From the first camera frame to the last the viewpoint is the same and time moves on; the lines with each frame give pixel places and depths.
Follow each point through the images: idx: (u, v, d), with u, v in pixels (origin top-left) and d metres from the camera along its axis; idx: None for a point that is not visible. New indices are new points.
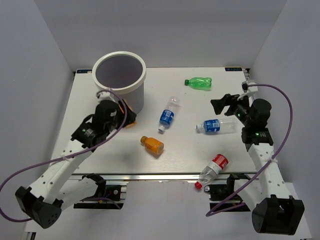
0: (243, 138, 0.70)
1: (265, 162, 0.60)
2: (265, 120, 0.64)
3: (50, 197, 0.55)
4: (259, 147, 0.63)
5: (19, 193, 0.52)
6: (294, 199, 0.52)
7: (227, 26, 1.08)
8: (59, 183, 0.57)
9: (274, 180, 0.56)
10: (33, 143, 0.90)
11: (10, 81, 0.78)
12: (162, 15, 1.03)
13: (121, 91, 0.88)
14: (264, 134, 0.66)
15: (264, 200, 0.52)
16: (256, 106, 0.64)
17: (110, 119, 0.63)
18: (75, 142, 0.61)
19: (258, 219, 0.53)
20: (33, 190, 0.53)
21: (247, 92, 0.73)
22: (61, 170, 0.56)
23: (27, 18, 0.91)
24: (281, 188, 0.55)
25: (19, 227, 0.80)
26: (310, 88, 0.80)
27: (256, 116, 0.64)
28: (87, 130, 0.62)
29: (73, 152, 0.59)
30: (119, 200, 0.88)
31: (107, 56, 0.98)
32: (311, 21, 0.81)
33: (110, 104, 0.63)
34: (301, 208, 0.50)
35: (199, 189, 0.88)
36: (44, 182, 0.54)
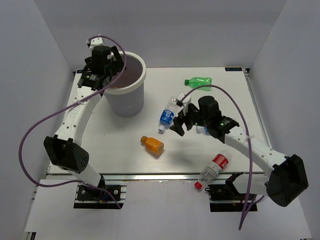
0: (214, 136, 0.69)
1: (246, 142, 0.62)
2: (218, 109, 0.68)
3: (77, 140, 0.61)
4: (232, 134, 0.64)
5: (48, 141, 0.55)
6: (290, 157, 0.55)
7: (227, 26, 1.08)
8: (80, 128, 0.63)
9: (264, 152, 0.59)
10: (33, 142, 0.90)
11: (10, 82, 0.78)
12: (162, 15, 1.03)
13: (130, 88, 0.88)
14: (226, 121, 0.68)
15: (272, 175, 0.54)
16: (203, 103, 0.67)
17: (108, 62, 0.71)
18: (84, 89, 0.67)
19: (278, 195, 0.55)
20: (61, 135, 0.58)
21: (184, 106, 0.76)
22: (80, 114, 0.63)
23: (27, 18, 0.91)
24: (274, 155, 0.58)
25: (19, 227, 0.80)
26: (310, 89, 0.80)
27: (209, 110, 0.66)
28: (91, 76, 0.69)
29: (85, 96, 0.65)
30: (119, 199, 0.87)
31: None
32: (311, 21, 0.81)
33: (104, 48, 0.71)
34: (300, 162, 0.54)
35: (199, 190, 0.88)
36: (68, 127, 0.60)
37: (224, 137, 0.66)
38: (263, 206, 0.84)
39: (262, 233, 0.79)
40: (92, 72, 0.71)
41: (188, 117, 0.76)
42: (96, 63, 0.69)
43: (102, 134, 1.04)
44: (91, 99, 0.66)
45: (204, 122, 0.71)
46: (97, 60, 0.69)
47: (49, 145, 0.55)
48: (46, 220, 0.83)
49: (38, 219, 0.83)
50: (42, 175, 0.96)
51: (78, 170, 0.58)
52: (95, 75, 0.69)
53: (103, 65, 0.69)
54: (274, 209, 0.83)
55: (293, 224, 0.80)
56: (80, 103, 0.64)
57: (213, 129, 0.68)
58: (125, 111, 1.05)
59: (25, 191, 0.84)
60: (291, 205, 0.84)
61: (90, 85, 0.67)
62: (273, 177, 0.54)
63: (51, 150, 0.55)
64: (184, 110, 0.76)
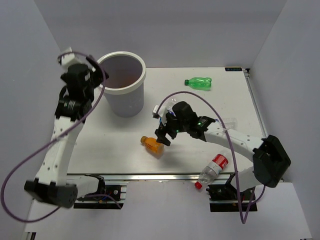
0: (195, 137, 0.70)
1: (224, 135, 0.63)
2: (192, 111, 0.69)
3: (62, 179, 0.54)
4: (210, 130, 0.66)
5: (28, 188, 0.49)
6: (267, 138, 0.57)
7: (227, 26, 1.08)
8: (64, 165, 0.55)
9: (242, 139, 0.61)
10: (33, 142, 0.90)
11: (10, 82, 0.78)
12: (162, 15, 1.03)
13: (129, 88, 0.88)
14: (202, 119, 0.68)
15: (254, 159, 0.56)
16: (177, 108, 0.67)
17: (87, 83, 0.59)
18: (61, 119, 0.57)
19: (265, 178, 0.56)
20: (41, 179, 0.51)
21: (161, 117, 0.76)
22: (60, 150, 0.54)
23: (27, 18, 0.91)
24: (252, 140, 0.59)
25: (19, 227, 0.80)
26: (310, 89, 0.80)
27: (184, 113, 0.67)
28: (68, 102, 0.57)
29: (64, 129, 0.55)
30: (118, 199, 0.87)
31: (107, 56, 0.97)
32: (311, 21, 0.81)
33: (80, 68, 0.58)
34: (276, 140, 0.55)
35: (199, 190, 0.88)
36: (49, 168, 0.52)
37: (204, 136, 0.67)
38: (263, 206, 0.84)
39: (262, 234, 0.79)
40: (68, 96, 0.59)
41: (168, 128, 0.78)
42: (73, 87, 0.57)
43: (102, 134, 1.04)
44: (72, 131, 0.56)
45: (184, 128, 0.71)
46: (74, 85, 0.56)
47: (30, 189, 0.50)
48: (46, 220, 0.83)
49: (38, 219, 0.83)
50: None
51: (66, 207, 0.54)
52: (73, 100, 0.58)
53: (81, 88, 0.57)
54: (273, 208, 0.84)
55: (293, 224, 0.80)
56: (59, 139, 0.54)
57: (193, 131, 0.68)
58: (125, 111, 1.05)
59: (25, 191, 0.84)
60: (291, 206, 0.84)
61: (69, 115, 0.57)
62: (256, 161, 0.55)
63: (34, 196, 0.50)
64: (163, 120, 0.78)
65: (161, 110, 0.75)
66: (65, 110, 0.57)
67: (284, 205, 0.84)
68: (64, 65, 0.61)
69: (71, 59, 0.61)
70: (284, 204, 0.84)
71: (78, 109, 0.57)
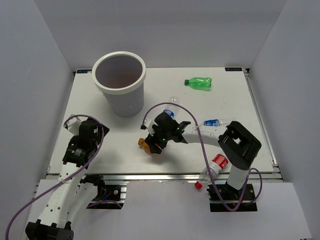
0: (177, 140, 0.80)
1: (196, 131, 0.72)
2: (170, 118, 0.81)
3: (61, 222, 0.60)
4: (186, 131, 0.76)
5: (30, 228, 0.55)
6: (230, 124, 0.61)
7: (227, 26, 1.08)
8: (65, 208, 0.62)
9: (210, 131, 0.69)
10: (33, 142, 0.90)
11: (10, 81, 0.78)
12: (162, 14, 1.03)
13: (129, 89, 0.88)
14: (180, 124, 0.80)
15: (223, 147, 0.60)
16: (158, 118, 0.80)
17: (93, 136, 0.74)
18: (68, 166, 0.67)
19: (238, 161, 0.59)
20: (44, 221, 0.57)
21: (148, 129, 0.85)
22: (64, 193, 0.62)
23: (27, 18, 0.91)
24: (218, 130, 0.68)
25: (19, 227, 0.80)
26: (310, 88, 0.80)
27: (163, 120, 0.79)
28: (75, 150, 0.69)
29: (70, 173, 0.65)
30: (119, 199, 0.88)
31: (107, 56, 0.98)
32: (311, 21, 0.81)
33: (91, 123, 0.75)
34: (239, 125, 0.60)
35: (199, 189, 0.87)
36: (52, 210, 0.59)
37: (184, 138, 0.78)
38: (263, 206, 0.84)
39: (262, 233, 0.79)
40: (77, 146, 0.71)
41: (156, 137, 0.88)
42: (83, 137, 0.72)
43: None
44: (77, 175, 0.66)
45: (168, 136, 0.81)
46: (84, 135, 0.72)
47: (31, 231, 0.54)
48: None
49: None
50: (42, 175, 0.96)
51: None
52: (80, 149, 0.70)
53: (88, 139, 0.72)
54: (273, 208, 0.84)
55: (293, 224, 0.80)
56: (65, 182, 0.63)
57: (175, 135, 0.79)
58: (125, 111, 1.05)
59: (25, 191, 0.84)
60: (291, 206, 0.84)
61: (75, 160, 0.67)
62: (223, 147, 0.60)
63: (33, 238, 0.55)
64: (151, 132, 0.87)
65: (147, 121, 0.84)
66: (72, 156, 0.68)
67: (284, 205, 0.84)
68: (71, 128, 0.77)
69: (76, 121, 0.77)
70: (284, 204, 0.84)
71: (83, 155, 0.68)
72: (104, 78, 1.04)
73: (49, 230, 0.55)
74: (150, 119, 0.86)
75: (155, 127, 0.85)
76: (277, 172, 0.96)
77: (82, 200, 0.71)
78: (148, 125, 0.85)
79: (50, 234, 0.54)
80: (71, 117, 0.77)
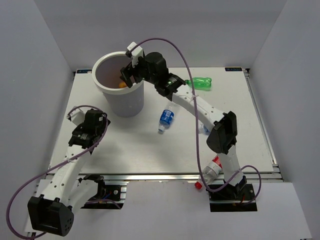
0: (161, 94, 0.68)
1: (192, 101, 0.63)
2: (165, 67, 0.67)
3: (64, 200, 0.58)
4: (179, 93, 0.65)
5: (32, 203, 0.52)
6: (227, 115, 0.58)
7: (227, 26, 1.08)
8: (68, 187, 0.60)
9: (207, 109, 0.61)
10: (33, 142, 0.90)
11: (10, 82, 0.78)
12: (162, 15, 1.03)
13: (130, 89, 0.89)
14: (174, 78, 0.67)
15: (212, 133, 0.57)
16: (151, 61, 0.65)
17: (99, 123, 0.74)
18: (74, 147, 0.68)
19: (215, 144, 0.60)
20: (47, 196, 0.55)
21: (133, 59, 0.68)
22: (69, 171, 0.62)
23: (27, 18, 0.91)
24: (215, 112, 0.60)
25: (19, 227, 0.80)
26: (310, 88, 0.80)
27: (157, 67, 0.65)
28: (81, 135, 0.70)
29: (75, 154, 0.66)
30: (119, 199, 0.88)
31: (108, 56, 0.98)
32: (311, 21, 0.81)
33: (96, 110, 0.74)
34: (234, 117, 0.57)
35: (199, 190, 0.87)
36: (55, 186, 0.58)
37: (171, 96, 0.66)
38: (263, 206, 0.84)
39: (262, 234, 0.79)
40: (82, 131, 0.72)
41: (138, 70, 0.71)
42: (88, 123, 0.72)
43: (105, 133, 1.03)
44: (81, 157, 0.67)
45: (151, 79, 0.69)
46: (89, 122, 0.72)
47: (33, 206, 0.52)
48: None
49: None
50: (42, 175, 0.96)
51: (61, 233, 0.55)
52: (86, 134, 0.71)
53: (94, 126, 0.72)
54: (274, 209, 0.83)
55: (293, 224, 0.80)
56: (70, 162, 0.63)
57: (162, 88, 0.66)
58: (125, 111, 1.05)
59: (25, 191, 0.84)
60: (292, 206, 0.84)
61: (81, 143, 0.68)
62: (212, 132, 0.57)
63: (35, 214, 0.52)
64: (134, 62, 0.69)
65: (137, 49, 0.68)
66: (77, 140, 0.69)
67: (284, 205, 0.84)
68: (74, 119, 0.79)
69: (80, 112, 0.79)
70: (284, 204, 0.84)
71: (87, 140, 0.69)
72: (103, 78, 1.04)
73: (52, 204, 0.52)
74: (138, 48, 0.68)
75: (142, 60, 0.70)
76: (277, 172, 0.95)
77: (83, 191, 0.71)
78: (135, 55, 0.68)
79: (53, 208, 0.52)
80: (75, 107, 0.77)
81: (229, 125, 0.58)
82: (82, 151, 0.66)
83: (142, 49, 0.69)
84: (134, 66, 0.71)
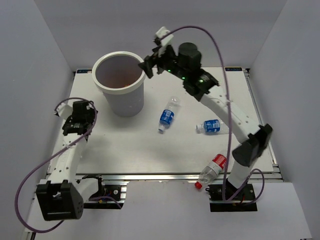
0: (188, 91, 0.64)
1: (226, 107, 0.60)
2: (198, 62, 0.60)
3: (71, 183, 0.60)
4: (211, 95, 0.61)
5: (41, 189, 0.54)
6: (264, 128, 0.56)
7: (227, 26, 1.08)
8: (72, 170, 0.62)
9: (241, 119, 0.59)
10: (33, 142, 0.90)
11: (10, 81, 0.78)
12: (162, 15, 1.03)
13: (130, 89, 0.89)
14: (205, 77, 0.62)
15: (243, 145, 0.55)
16: (186, 53, 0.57)
17: (88, 111, 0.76)
18: (69, 136, 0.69)
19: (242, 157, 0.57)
20: (54, 180, 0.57)
21: (161, 47, 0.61)
22: (70, 156, 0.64)
23: (27, 18, 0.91)
24: (249, 123, 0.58)
25: (19, 227, 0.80)
26: (310, 88, 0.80)
27: (192, 62, 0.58)
28: (74, 124, 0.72)
29: (73, 140, 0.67)
30: (119, 199, 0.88)
31: (107, 56, 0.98)
32: (311, 21, 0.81)
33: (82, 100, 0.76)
34: (269, 132, 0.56)
35: (199, 189, 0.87)
36: (61, 170, 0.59)
37: (200, 95, 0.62)
38: (263, 206, 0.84)
39: (262, 234, 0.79)
40: (73, 121, 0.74)
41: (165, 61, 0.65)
42: (77, 113, 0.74)
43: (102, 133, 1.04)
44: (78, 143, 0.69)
45: (179, 72, 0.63)
46: (79, 112, 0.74)
47: (43, 192, 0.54)
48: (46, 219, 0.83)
49: (38, 219, 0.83)
50: (42, 175, 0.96)
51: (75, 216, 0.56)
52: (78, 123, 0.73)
53: (84, 115, 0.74)
54: (274, 209, 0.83)
55: (293, 224, 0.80)
56: (69, 148, 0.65)
57: (191, 86, 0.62)
58: (125, 111, 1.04)
59: (25, 191, 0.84)
60: (292, 206, 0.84)
61: (75, 131, 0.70)
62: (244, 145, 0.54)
63: (46, 200, 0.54)
64: (161, 50, 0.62)
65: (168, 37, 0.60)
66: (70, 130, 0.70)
67: (284, 205, 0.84)
68: (61, 114, 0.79)
69: (66, 106, 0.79)
70: (284, 204, 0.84)
71: (82, 127, 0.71)
72: (103, 78, 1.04)
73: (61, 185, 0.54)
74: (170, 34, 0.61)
75: (170, 50, 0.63)
76: (277, 172, 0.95)
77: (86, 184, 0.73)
78: (164, 44, 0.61)
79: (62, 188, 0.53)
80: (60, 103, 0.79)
81: (262, 139, 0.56)
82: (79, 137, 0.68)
83: (173, 37, 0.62)
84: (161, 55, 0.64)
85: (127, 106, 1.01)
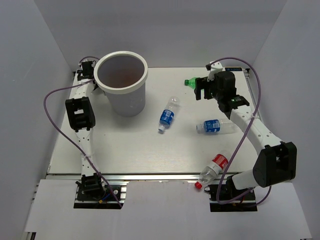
0: (221, 109, 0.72)
1: (248, 120, 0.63)
2: (233, 86, 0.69)
3: None
4: (239, 110, 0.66)
5: (68, 102, 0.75)
6: (286, 144, 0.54)
7: (227, 26, 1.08)
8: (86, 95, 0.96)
9: (263, 133, 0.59)
10: (34, 141, 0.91)
11: (10, 81, 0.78)
12: (162, 15, 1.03)
13: (132, 88, 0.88)
14: (239, 98, 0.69)
15: (260, 154, 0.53)
16: (222, 76, 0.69)
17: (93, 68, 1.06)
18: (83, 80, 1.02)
19: (261, 174, 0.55)
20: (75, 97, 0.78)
21: (210, 72, 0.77)
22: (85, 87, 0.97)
23: (27, 19, 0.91)
24: (271, 138, 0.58)
25: (18, 227, 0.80)
26: (310, 87, 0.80)
27: (225, 83, 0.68)
28: (84, 75, 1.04)
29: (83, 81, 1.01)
30: (119, 199, 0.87)
31: (109, 56, 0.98)
32: (311, 21, 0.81)
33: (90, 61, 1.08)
34: (294, 150, 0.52)
35: (199, 190, 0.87)
36: (80, 93, 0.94)
37: (231, 113, 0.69)
38: (263, 206, 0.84)
39: (263, 234, 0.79)
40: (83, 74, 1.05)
41: (209, 84, 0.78)
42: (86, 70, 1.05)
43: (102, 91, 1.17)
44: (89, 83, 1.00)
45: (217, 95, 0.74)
46: (86, 68, 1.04)
47: (70, 104, 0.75)
48: (46, 220, 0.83)
49: (38, 219, 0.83)
50: (42, 175, 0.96)
51: (90, 123, 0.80)
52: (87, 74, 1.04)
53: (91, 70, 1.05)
54: (274, 209, 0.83)
55: (293, 223, 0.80)
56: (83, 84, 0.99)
57: (223, 103, 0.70)
58: (126, 110, 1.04)
59: (24, 191, 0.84)
60: (291, 205, 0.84)
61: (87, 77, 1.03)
62: (261, 156, 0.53)
63: (71, 110, 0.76)
64: (210, 76, 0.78)
65: (216, 65, 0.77)
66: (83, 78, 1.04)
67: (284, 204, 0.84)
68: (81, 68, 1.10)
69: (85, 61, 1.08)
70: (285, 204, 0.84)
71: (90, 77, 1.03)
72: (105, 78, 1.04)
73: (81, 99, 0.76)
74: (220, 65, 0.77)
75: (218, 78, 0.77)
76: None
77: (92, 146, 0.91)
78: (213, 70, 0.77)
79: (83, 101, 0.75)
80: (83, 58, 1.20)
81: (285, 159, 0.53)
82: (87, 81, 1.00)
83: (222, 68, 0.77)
84: (209, 80, 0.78)
85: (129, 105, 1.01)
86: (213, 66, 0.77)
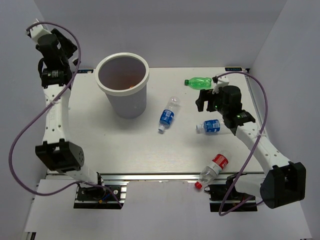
0: (227, 125, 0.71)
1: (255, 138, 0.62)
2: (239, 102, 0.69)
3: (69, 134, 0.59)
4: (244, 128, 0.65)
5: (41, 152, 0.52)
6: (294, 164, 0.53)
7: (227, 26, 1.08)
8: (65, 124, 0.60)
9: (270, 151, 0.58)
10: (33, 141, 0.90)
11: (10, 81, 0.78)
12: (162, 15, 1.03)
13: (136, 89, 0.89)
14: (244, 114, 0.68)
15: (268, 174, 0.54)
16: (228, 92, 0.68)
17: (60, 52, 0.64)
18: (51, 89, 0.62)
19: (269, 196, 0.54)
20: (50, 140, 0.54)
21: (216, 85, 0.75)
22: (59, 112, 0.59)
23: (27, 19, 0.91)
24: (278, 157, 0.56)
25: (19, 227, 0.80)
26: (310, 88, 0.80)
27: (231, 100, 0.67)
28: (51, 72, 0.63)
29: (56, 95, 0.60)
30: (119, 199, 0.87)
31: (109, 58, 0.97)
32: (310, 21, 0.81)
33: (50, 37, 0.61)
34: (303, 171, 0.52)
35: (199, 189, 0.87)
36: (52, 129, 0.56)
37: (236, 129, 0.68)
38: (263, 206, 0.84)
39: (263, 233, 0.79)
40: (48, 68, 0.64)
41: (215, 98, 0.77)
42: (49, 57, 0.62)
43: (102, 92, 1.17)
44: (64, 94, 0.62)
45: (223, 109, 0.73)
46: (48, 53, 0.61)
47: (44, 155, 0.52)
48: (46, 220, 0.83)
49: (38, 219, 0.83)
50: (42, 175, 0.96)
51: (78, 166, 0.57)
52: (55, 69, 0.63)
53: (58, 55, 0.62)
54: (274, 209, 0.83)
55: (293, 223, 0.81)
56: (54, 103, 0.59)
57: (229, 120, 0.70)
58: (126, 111, 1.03)
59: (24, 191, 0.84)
60: (291, 205, 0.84)
61: (56, 82, 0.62)
62: (269, 176, 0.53)
63: (48, 159, 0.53)
64: (215, 89, 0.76)
65: (224, 78, 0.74)
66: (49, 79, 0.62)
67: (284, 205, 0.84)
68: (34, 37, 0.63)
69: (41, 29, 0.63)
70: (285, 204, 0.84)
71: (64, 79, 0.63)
72: (106, 82, 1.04)
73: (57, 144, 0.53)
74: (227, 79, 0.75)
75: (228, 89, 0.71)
76: None
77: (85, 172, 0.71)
78: (219, 85, 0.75)
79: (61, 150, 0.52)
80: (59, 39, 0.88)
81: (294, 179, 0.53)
82: (62, 92, 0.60)
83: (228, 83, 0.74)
84: (214, 93, 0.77)
85: (133, 106, 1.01)
86: (220, 79, 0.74)
